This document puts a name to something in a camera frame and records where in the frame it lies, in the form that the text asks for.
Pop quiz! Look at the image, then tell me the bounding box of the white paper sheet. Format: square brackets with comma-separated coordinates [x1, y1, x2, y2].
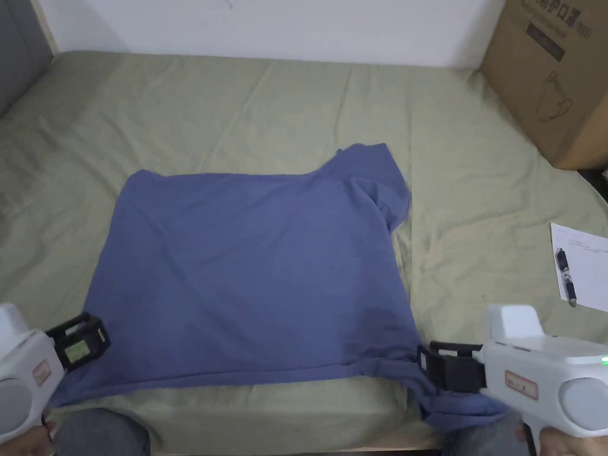
[550, 221, 608, 312]

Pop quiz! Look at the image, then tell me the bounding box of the blue shirt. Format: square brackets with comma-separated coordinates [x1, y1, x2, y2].
[47, 142, 513, 430]

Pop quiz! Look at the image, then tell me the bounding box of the brown cardboard carton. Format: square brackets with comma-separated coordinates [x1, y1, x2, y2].
[477, 0, 608, 171]

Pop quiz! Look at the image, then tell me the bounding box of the person's left hand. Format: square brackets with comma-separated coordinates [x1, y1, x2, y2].
[0, 412, 59, 456]

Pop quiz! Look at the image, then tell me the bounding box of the person's right hand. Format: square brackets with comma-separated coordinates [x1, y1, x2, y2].
[539, 426, 608, 456]

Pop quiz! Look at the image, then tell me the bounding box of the bed with pale green sheet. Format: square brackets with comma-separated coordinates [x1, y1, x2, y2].
[0, 49, 608, 451]

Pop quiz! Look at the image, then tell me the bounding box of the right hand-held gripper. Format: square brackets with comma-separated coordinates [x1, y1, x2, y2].
[417, 303, 608, 456]

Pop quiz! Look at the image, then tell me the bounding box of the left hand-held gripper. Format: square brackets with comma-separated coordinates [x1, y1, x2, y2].
[0, 303, 113, 426]

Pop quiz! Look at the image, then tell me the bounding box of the grey padded headboard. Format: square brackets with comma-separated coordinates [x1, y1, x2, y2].
[0, 0, 55, 118]

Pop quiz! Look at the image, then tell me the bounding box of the black pen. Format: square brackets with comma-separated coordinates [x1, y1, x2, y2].
[555, 248, 578, 309]

